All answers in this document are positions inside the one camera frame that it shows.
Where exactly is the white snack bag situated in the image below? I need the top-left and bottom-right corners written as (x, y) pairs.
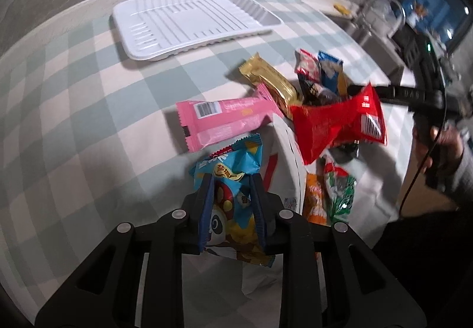
top-left (264, 114), bottom-right (306, 214)

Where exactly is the blue panda snack packet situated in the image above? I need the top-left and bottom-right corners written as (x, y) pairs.
top-left (189, 134), bottom-right (274, 266)

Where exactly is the orange snack packet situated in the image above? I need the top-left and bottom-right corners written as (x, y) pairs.
top-left (303, 173), bottom-right (328, 225)

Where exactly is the pink snack bar wrapper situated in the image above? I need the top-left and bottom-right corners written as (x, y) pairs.
top-left (176, 83), bottom-right (284, 153)

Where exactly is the green snack packet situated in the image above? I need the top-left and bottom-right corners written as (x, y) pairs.
top-left (323, 155), bottom-right (357, 224)

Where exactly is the large red snack bag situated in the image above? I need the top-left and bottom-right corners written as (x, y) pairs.
top-left (290, 84), bottom-right (387, 165)

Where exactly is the black sesame snack packet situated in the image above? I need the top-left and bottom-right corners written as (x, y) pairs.
top-left (297, 74), bottom-right (341, 106)

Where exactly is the red white candy packet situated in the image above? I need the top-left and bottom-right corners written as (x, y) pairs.
top-left (295, 49), bottom-right (321, 83)

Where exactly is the gold snack bar wrapper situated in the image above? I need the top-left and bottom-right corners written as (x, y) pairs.
top-left (239, 53), bottom-right (302, 120)

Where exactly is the right hand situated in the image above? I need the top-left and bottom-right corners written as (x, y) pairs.
top-left (412, 125), bottom-right (464, 174)

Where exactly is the steel faucet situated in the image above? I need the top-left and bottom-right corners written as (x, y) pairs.
top-left (356, 0), bottom-right (406, 38)

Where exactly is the checkered tablecloth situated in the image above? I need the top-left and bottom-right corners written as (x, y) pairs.
top-left (1, 0), bottom-right (391, 321)

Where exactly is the yellow sponge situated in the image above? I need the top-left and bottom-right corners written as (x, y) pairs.
top-left (333, 4), bottom-right (351, 17)

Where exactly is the white plastic tray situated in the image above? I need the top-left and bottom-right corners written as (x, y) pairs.
top-left (112, 0), bottom-right (283, 61)

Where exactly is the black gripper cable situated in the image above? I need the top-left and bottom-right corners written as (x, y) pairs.
top-left (398, 117), bottom-right (449, 219)

